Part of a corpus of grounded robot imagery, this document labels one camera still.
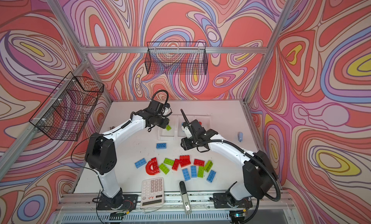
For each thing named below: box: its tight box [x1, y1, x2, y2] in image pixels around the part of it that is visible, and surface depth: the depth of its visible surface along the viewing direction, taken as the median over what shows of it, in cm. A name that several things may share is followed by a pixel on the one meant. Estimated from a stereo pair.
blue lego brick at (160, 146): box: [156, 142, 167, 150], surface depth 95 cm
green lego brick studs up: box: [197, 166, 205, 178], surface depth 86 cm
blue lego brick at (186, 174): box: [182, 168, 191, 182], surface depth 83 cm
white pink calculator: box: [140, 177, 165, 209], surface depth 76 cm
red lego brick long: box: [193, 158, 206, 168], surface depth 88 cm
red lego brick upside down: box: [171, 158, 180, 171], surface depth 87 cm
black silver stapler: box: [179, 181, 192, 215], surface depth 74 cm
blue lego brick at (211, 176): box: [206, 169, 217, 183], surface depth 83 cm
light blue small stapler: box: [237, 131, 243, 143], surface depth 98 cm
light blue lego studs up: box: [134, 157, 147, 169], surface depth 87 cm
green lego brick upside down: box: [163, 157, 175, 167], surface depth 88 cm
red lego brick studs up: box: [179, 154, 191, 168], surface depth 88 cm
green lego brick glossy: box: [158, 163, 171, 175], surface depth 86 cm
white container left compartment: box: [157, 114, 178, 141], surface depth 96 cm
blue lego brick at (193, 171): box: [190, 165, 198, 179], surface depth 84 cm
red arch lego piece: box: [145, 156, 160, 175], surface depth 86 cm
